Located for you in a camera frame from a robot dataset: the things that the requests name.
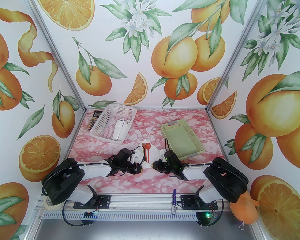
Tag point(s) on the white perforated plastic basket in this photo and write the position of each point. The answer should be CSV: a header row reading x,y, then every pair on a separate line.
x,y
103,121

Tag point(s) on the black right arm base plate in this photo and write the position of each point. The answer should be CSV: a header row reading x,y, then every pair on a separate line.
x,y
187,201

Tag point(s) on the blue marker pen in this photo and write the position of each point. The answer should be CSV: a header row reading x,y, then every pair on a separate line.
x,y
174,201

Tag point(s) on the small circuit board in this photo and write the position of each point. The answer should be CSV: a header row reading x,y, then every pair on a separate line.
x,y
91,215
212,216

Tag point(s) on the white folded paper packet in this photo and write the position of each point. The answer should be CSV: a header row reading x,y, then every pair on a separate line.
x,y
126,129
118,131

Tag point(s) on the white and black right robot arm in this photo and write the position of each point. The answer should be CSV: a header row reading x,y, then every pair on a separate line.
x,y
225,178

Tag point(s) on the white paper napkin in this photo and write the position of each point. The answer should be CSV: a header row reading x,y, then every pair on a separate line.
x,y
154,153

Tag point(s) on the beige masking tape roll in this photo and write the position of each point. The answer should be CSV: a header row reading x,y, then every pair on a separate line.
x,y
55,207

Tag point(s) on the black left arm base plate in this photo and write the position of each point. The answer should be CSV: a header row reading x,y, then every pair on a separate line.
x,y
104,201

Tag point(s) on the green perforated plastic basket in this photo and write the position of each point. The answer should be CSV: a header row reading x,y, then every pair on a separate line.
x,y
182,140

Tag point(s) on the orange plastic spoon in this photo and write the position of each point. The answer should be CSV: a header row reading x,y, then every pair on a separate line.
x,y
148,146

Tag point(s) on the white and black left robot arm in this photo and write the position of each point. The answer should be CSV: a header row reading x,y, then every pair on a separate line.
x,y
63,180

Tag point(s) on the black calculator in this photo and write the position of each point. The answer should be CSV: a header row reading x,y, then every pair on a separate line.
x,y
92,121

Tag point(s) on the aluminium mounting rail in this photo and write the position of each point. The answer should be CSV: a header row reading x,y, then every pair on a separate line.
x,y
140,201

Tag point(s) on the orange plush toy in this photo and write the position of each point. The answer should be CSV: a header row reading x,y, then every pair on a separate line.
x,y
243,211

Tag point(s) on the aluminium frame post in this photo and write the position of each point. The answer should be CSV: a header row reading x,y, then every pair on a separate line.
x,y
59,56
234,56

